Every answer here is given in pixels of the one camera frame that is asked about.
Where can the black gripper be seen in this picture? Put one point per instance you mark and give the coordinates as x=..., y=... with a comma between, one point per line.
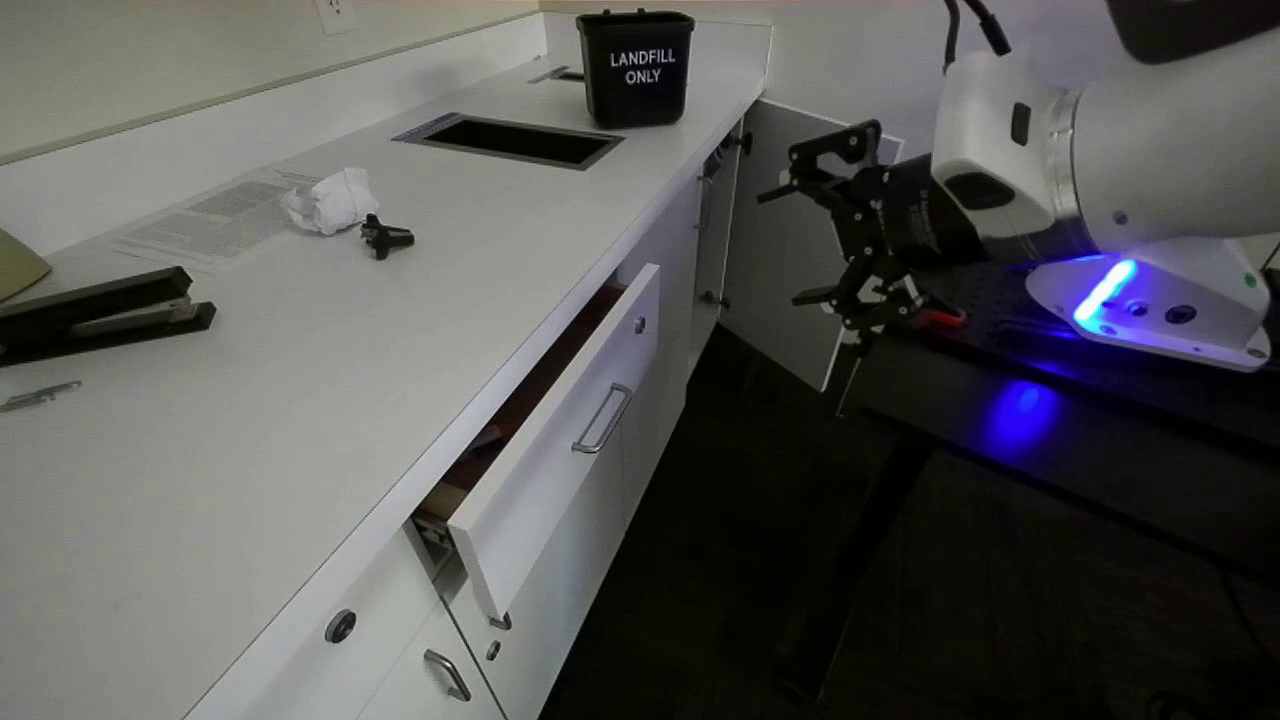
x=850, y=182

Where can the white drawer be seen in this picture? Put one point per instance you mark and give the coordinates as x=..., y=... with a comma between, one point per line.
x=529, y=646
x=501, y=500

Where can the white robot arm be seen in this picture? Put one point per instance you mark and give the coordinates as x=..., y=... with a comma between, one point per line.
x=1165, y=164

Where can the open white cabinet door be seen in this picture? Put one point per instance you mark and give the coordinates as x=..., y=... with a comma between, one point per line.
x=780, y=248

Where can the closed white cabinet door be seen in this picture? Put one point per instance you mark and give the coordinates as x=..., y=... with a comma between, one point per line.
x=691, y=242

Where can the black landfill bin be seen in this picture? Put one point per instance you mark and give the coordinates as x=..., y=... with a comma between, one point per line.
x=634, y=67

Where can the small black clip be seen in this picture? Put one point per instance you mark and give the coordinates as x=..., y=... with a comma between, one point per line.
x=384, y=239

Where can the crumpled white paper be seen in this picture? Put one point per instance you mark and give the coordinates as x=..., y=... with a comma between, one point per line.
x=333, y=204

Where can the black stapler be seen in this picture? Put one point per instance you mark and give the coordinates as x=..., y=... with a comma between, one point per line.
x=101, y=314

